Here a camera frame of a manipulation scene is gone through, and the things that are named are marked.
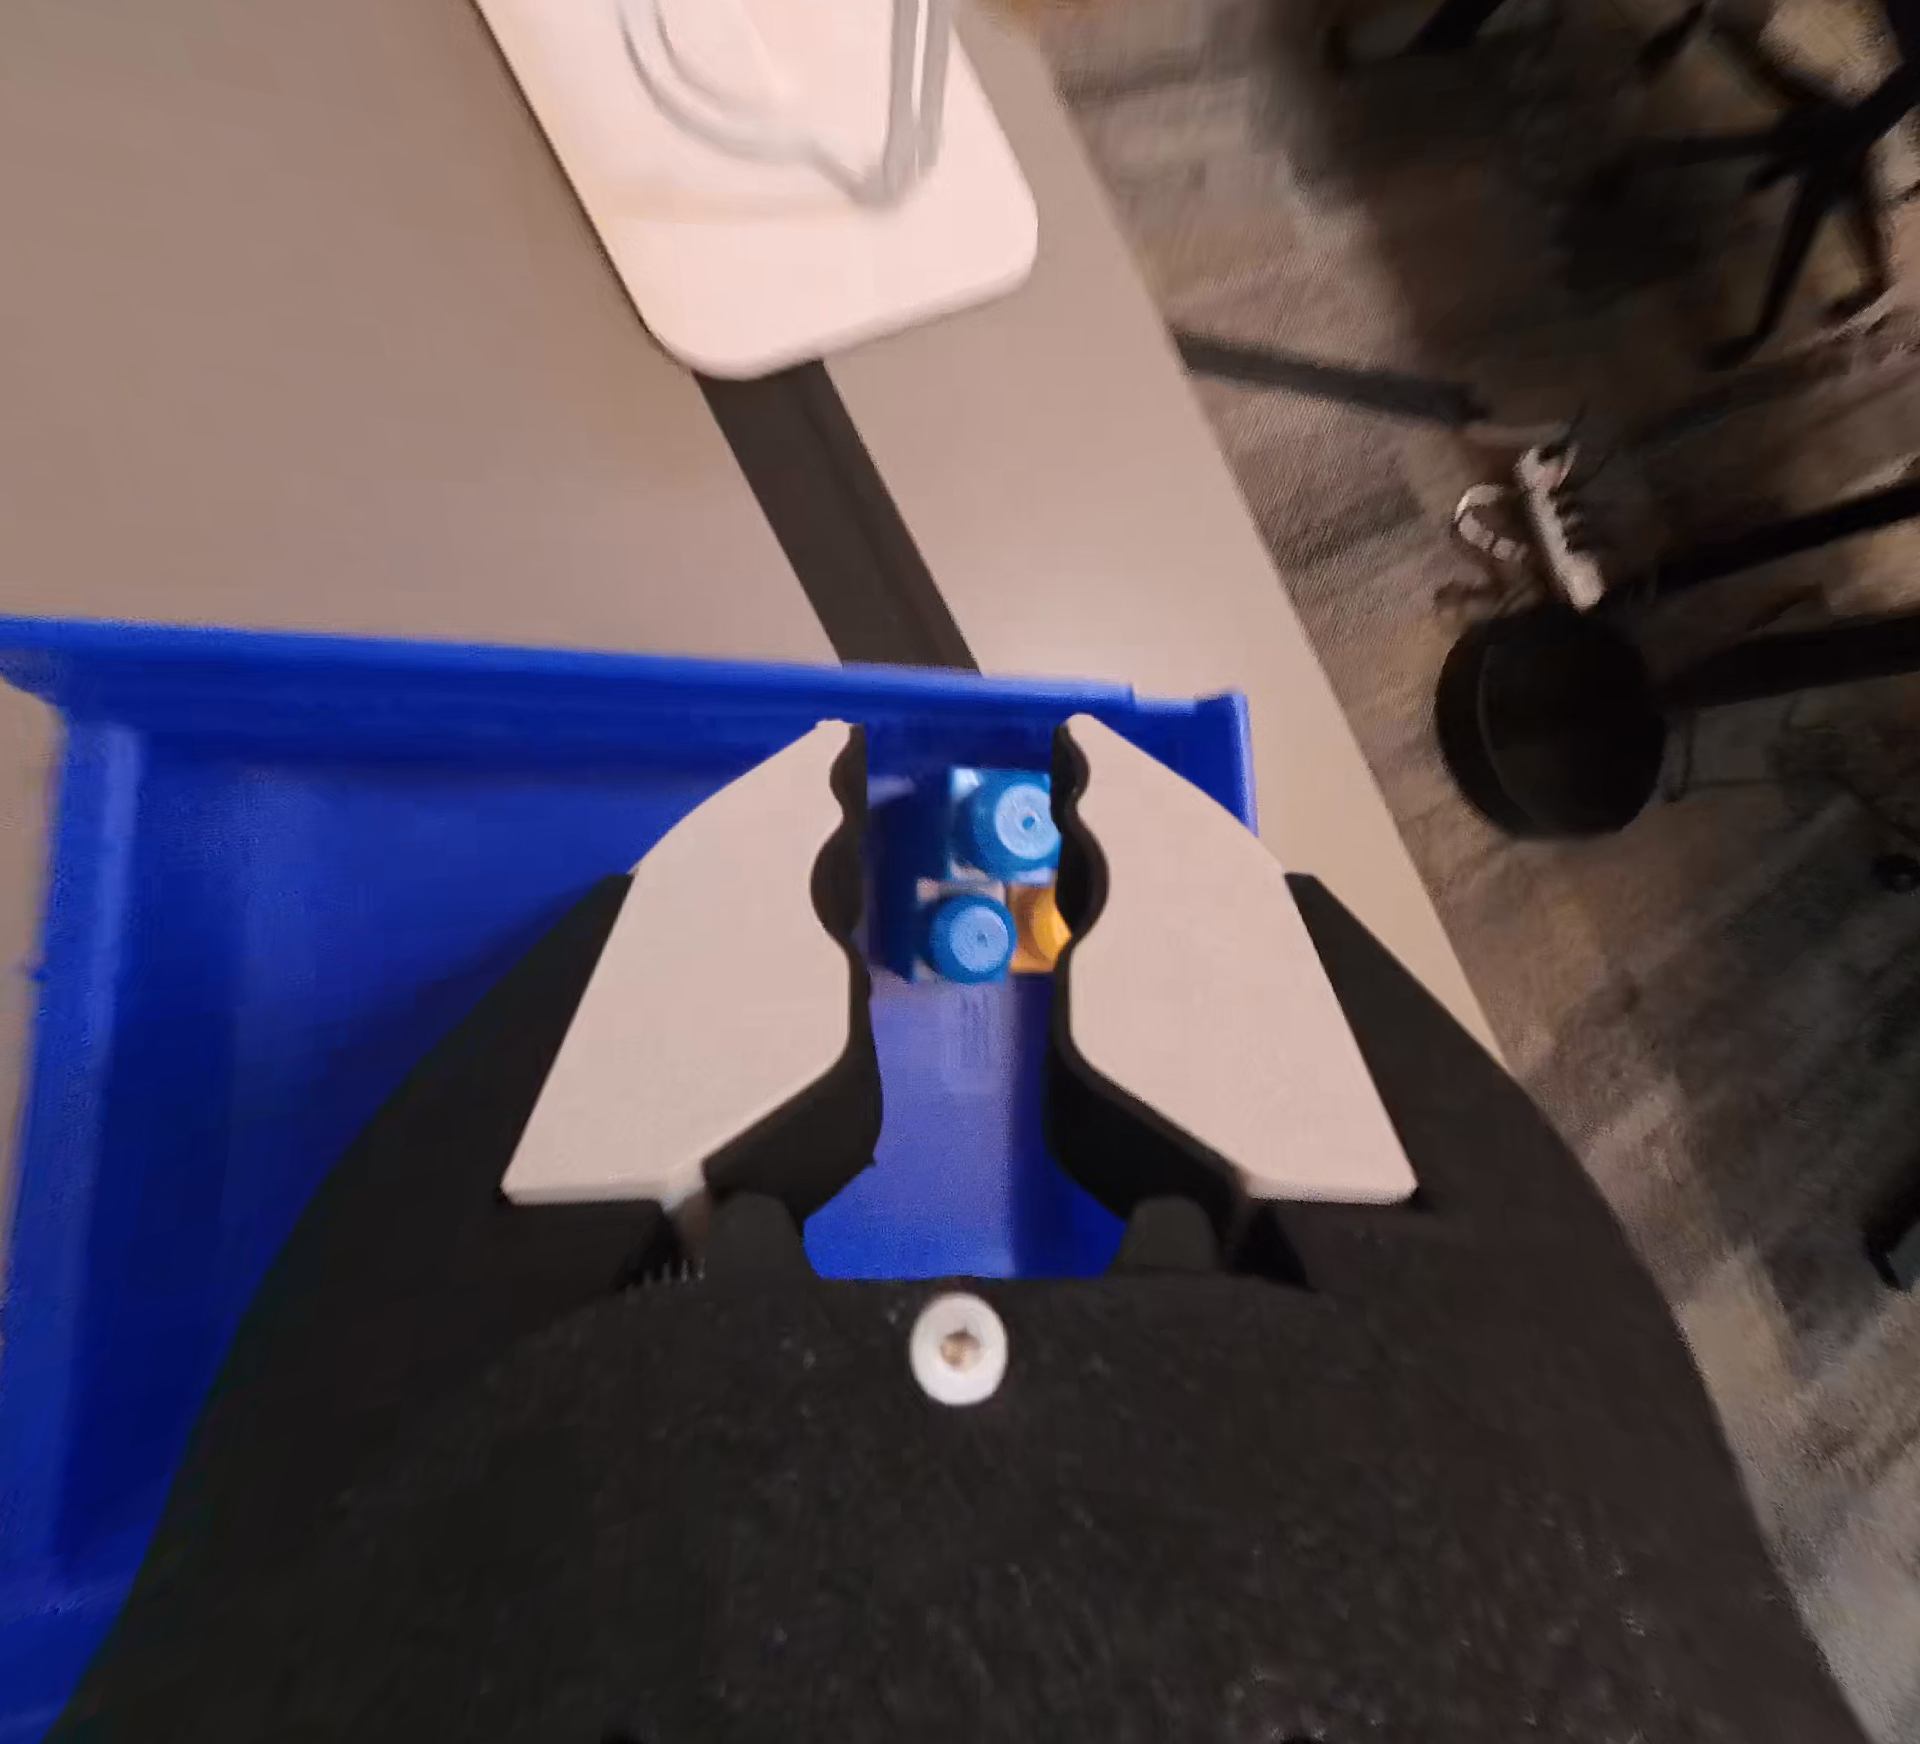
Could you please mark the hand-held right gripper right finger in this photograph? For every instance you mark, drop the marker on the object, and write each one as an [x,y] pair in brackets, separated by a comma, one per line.
[1230,1008]

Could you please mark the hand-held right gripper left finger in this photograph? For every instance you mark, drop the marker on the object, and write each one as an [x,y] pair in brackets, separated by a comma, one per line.
[689,1008]

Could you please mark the blue two-stud mega block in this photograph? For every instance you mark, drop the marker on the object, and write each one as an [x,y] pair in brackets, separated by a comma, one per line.
[969,937]

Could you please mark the blue plastic storage bin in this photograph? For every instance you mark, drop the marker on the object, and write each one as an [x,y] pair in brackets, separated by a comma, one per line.
[376,874]

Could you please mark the black round-base stand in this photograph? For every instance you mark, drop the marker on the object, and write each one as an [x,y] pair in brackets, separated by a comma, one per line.
[1545,723]

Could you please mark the white-base clear sign stand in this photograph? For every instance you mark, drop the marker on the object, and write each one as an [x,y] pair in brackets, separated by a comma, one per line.
[841,259]

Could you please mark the black office chair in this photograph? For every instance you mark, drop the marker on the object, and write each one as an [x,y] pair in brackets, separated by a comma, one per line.
[1771,170]

